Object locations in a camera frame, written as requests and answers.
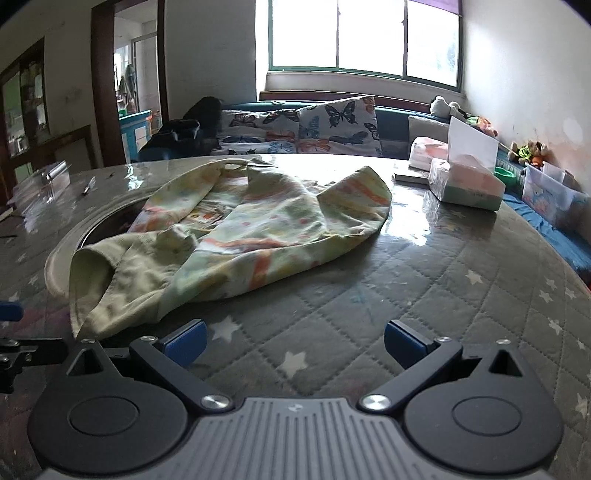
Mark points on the orange green stuffed toy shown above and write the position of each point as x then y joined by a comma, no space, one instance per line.
480,123

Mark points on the white stuffed toy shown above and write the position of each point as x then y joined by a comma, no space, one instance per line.
445,107

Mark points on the pink white tissue pack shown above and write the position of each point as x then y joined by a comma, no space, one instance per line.
427,150

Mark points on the pink green tissue pack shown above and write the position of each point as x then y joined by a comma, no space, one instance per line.
466,187

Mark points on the silver pen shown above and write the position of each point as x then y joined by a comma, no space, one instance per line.
88,186

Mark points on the black backpack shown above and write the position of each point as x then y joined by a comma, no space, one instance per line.
205,113

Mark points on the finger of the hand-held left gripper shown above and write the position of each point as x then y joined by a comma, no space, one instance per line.
32,353
9,312

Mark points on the dark wooden glass cabinet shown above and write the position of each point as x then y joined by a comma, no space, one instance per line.
23,106

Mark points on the white paper sheet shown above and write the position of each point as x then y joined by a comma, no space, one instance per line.
473,138

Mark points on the butterfly print pillow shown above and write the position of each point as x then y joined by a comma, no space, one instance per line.
339,124
258,131

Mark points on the brown green stuffed toys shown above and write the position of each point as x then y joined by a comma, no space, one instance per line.
528,152

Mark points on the clear plastic food container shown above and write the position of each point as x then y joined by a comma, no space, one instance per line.
41,184

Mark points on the black bag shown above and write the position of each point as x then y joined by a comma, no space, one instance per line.
175,138

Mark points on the dark wooden door frame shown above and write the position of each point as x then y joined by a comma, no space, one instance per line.
102,83

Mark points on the purple roller blind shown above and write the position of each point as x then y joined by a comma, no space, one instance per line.
438,4

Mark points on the blue white cabinet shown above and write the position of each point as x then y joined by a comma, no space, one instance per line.
134,131

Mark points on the green bowl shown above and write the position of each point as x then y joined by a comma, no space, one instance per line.
505,175

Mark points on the grey cushion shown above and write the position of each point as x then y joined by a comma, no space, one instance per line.
427,127

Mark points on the flat grey notebook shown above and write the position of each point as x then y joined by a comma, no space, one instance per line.
411,176

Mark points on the green framed window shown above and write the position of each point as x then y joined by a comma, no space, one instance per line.
364,32

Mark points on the clear plastic storage box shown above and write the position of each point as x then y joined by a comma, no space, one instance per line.
549,194

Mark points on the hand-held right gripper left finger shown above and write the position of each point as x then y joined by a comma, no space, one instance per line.
187,341

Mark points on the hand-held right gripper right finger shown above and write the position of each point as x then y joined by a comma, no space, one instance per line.
402,345

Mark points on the dark wooden chair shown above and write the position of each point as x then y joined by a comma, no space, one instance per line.
69,147

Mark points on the pale floral print shirt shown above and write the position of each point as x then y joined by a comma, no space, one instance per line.
258,221

